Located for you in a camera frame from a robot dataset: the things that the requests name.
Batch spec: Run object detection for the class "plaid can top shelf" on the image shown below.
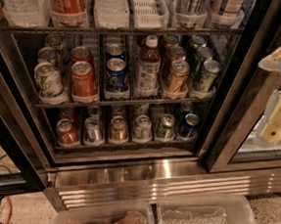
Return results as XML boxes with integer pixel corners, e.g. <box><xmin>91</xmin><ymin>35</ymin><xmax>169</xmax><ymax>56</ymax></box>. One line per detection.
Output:
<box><xmin>180</xmin><ymin>0</ymin><xmax>204</xmax><ymax>15</ymax></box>

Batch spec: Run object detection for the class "blue pepsi can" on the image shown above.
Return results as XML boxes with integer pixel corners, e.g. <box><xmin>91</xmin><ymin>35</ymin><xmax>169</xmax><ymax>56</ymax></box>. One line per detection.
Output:
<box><xmin>106</xmin><ymin>43</ymin><xmax>125</xmax><ymax>60</ymax></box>
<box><xmin>105</xmin><ymin>58</ymin><xmax>128</xmax><ymax>93</ymax></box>

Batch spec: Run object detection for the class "clear bin with bubble wrap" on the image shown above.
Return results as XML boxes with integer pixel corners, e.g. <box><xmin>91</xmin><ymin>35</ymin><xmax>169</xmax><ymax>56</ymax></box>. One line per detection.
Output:
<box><xmin>157</xmin><ymin>194</ymin><xmax>257</xmax><ymax>224</ymax></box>

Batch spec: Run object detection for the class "front white green can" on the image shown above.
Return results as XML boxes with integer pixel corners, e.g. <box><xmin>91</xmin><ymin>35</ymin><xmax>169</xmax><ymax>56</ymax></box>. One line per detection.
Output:
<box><xmin>33</xmin><ymin>63</ymin><xmax>64</xmax><ymax>98</ymax></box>

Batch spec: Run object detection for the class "rear green can middle shelf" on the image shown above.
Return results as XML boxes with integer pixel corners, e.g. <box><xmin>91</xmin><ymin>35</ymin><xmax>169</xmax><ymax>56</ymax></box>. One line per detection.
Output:
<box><xmin>186</xmin><ymin>35</ymin><xmax>207</xmax><ymax>56</ymax></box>

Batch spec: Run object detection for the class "gold can bottom shelf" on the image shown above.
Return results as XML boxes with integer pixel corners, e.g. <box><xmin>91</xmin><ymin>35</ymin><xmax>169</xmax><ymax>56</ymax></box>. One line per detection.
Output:
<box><xmin>109</xmin><ymin>115</ymin><xmax>128</xmax><ymax>142</ymax></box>

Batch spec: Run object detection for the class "orange can shelf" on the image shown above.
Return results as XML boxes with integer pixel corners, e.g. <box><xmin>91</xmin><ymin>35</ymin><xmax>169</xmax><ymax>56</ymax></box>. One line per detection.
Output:
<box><xmin>164</xmin><ymin>45</ymin><xmax>186</xmax><ymax>69</ymax></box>
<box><xmin>160</xmin><ymin>34</ymin><xmax>179</xmax><ymax>55</ymax></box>
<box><xmin>166</xmin><ymin>59</ymin><xmax>190</xmax><ymax>94</ymax></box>

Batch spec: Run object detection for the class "white green can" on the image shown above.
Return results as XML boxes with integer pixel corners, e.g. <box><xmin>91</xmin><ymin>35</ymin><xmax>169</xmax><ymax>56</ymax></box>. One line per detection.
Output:
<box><xmin>33</xmin><ymin>63</ymin><xmax>64</xmax><ymax>98</ymax></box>
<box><xmin>44</xmin><ymin>33</ymin><xmax>67</xmax><ymax>58</ymax></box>
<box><xmin>37</xmin><ymin>47</ymin><xmax>59</xmax><ymax>67</ymax></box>

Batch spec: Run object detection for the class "clear bin with pink contents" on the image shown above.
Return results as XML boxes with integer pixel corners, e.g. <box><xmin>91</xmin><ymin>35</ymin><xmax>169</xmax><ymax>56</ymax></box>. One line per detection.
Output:
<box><xmin>49</xmin><ymin>202</ymin><xmax>155</xmax><ymax>224</ymax></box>

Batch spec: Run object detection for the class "rear blue pepsi can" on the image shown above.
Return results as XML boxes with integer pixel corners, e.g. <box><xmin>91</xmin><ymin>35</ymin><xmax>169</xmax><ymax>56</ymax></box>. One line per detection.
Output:
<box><xmin>106</xmin><ymin>43</ymin><xmax>125</xmax><ymax>60</ymax></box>

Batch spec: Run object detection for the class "red soda can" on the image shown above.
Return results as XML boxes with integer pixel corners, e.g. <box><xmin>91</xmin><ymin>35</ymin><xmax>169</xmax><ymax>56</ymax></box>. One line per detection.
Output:
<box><xmin>70</xmin><ymin>46</ymin><xmax>93</xmax><ymax>64</ymax></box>
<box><xmin>70</xmin><ymin>61</ymin><xmax>97</xmax><ymax>97</ymax></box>

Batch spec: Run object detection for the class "front green can middle shelf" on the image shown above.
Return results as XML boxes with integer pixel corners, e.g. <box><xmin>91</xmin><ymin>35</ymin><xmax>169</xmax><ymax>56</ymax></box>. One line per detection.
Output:
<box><xmin>193</xmin><ymin>60</ymin><xmax>221</xmax><ymax>92</ymax></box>

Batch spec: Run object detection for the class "blue can bottom shelf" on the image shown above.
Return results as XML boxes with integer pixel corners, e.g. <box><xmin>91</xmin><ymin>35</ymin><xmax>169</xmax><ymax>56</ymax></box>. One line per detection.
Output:
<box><xmin>178</xmin><ymin>113</ymin><xmax>200</xmax><ymax>138</ymax></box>

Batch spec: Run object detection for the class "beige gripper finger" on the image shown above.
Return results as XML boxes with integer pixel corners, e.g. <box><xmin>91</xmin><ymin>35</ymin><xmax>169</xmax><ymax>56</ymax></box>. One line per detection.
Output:
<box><xmin>259</xmin><ymin>90</ymin><xmax>281</xmax><ymax>145</ymax></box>
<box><xmin>258</xmin><ymin>46</ymin><xmax>281</xmax><ymax>72</ymax></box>

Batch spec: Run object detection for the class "brown iced tea bottle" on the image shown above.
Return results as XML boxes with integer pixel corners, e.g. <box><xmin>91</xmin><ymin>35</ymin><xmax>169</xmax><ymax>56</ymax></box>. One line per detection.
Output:
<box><xmin>135</xmin><ymin>34</ymin><xmax>161</xmax><ymax>90</ymax></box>

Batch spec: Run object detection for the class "steel fridge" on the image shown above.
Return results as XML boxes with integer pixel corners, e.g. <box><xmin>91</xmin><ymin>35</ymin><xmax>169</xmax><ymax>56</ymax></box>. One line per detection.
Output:
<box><xmin>0</xmin><ymin>0</ymin><xmax>281</xmax><ymax>211</ymax></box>

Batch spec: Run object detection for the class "white can bottom shelf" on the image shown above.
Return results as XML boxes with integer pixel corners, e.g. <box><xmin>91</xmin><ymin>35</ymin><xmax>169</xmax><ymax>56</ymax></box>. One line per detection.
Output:
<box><xmin>133</xmin><ymin>115</ymin><xmax>152</xmax><ymax>141</ymax></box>

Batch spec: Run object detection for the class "white empty shelf tray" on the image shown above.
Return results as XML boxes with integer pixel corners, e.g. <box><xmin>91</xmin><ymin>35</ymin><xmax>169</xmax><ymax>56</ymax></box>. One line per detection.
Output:
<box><xmin>130</xmin><ymin>0</ymin><xmax>169</xmax><ymax>29</ymax></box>

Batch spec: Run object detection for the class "front blue pepsi can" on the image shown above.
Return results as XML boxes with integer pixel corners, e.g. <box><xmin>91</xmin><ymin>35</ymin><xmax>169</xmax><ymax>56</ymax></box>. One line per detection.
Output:
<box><xmin>105</xmin><ymin>58</ymin><xmax>128</xmax><ymax>93</ymax></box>

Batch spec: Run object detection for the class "rear red soda can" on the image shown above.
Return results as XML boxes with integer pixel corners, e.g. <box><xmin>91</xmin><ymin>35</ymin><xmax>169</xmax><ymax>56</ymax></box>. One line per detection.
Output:
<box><xmin>70</xmin><ymin>46</ymin><xmax>93</xmax><ymax>64</ymax></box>

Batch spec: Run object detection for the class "rear white green can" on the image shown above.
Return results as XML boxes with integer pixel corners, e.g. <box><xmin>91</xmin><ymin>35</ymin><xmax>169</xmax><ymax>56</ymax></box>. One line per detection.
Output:
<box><xmin>44</xmin><ymin>33</ymin><xmax>67</xmax><ymax>58</ymax></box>

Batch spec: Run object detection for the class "green can bottom shelf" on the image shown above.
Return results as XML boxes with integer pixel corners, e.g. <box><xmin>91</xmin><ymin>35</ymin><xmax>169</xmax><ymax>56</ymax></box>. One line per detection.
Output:
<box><xmin>156</xmin><ymin>113</ymin><xmax>175</xmax><ymax>141</ymax></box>

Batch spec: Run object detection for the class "front red soda can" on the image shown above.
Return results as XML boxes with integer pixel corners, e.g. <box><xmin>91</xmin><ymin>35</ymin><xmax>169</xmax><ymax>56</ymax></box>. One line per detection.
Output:
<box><xmin>70</xmin><ymin>61</ymin><xmax>97</xmax><ymax>97</ymax></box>

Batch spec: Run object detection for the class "red can bottom shelf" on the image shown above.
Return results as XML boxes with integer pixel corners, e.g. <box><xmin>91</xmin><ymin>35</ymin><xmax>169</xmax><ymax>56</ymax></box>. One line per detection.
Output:
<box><xmin>56</xmin><ymin>118</ymin><xmax>79</xmax><ymax>145</ymax></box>

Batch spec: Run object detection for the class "red cola bottle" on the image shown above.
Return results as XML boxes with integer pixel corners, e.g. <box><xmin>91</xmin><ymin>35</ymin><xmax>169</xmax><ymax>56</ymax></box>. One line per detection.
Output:
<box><xmin>50</xmin><ymin>0</ymin><xmax>87</xmax><ymax>27</ymax></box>

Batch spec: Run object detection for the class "green can shelf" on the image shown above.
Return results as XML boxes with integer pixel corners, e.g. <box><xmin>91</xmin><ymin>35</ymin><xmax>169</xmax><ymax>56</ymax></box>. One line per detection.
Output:
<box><xmin>186</xmin><ymin>35</ymin><xmax>207</xmax><ymax>56</ymax></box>
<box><xmin>190</xmin><ymin>47</ymin><xmax>213</xmax><ymax>80</ymax></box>
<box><xmin>156</xmin><ymin>113</ymin><xmax>175</xmax><ymax>141</ymax></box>
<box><xmin>193</xmin><ymin>60</ymin><xmax>221</xmax><ymax>92</ymax></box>

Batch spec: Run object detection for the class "silver can bottom shelf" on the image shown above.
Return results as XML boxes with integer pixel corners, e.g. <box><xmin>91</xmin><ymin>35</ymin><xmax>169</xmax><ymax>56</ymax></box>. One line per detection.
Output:
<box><xmin>84</xmin><ymin>116</ymin><xmax>102</xmax><ymax>143</ymax></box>

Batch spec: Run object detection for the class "labelled bottle top right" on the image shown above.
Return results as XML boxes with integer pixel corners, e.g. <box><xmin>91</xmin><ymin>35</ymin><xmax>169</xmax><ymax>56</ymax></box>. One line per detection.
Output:
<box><xmin>211</xmin><ymin>0</ymin><xmax>244</xmax><ymax>18</ymax></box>

